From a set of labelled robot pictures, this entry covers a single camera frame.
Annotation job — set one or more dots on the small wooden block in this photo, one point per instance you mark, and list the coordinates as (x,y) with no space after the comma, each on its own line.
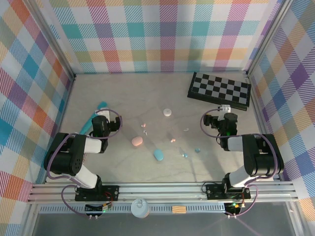
(179,209)

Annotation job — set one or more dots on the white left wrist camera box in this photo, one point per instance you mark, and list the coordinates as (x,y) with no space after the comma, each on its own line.
(105,113)

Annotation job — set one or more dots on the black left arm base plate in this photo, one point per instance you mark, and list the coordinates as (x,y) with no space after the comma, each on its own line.
(110,193)

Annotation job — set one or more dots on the pale round lidded container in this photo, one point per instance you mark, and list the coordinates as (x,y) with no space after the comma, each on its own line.
(140,207)

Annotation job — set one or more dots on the aluminium frame post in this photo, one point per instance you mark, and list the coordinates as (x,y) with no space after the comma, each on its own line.
(268,37)
(54,41)

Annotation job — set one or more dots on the blue earbud charging case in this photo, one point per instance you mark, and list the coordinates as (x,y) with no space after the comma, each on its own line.
(158,155)

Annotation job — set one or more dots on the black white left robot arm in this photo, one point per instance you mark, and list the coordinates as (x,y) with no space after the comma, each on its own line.
(61,159)

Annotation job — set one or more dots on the pink earbud charging case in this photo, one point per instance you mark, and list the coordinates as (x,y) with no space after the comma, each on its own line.
(137,141)

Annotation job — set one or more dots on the aluminium cross rail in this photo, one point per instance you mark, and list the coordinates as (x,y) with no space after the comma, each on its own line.
(160,191)

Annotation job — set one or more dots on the folded black grey chessboard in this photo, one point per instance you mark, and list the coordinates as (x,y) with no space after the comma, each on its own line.
(219,89)

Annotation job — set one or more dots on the teal cylindrical wand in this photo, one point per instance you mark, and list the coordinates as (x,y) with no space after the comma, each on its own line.
(87,124)

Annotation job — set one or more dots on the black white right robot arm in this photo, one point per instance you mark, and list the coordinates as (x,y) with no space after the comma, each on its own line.
(261,159)

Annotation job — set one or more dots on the white earbud charging case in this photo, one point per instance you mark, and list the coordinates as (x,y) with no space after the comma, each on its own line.
(167,112)

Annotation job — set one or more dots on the aluminium side rail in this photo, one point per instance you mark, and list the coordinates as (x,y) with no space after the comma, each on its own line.
(64,108)
(258,110)

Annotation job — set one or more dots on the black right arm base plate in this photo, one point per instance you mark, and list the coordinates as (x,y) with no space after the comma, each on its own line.
(214,191)

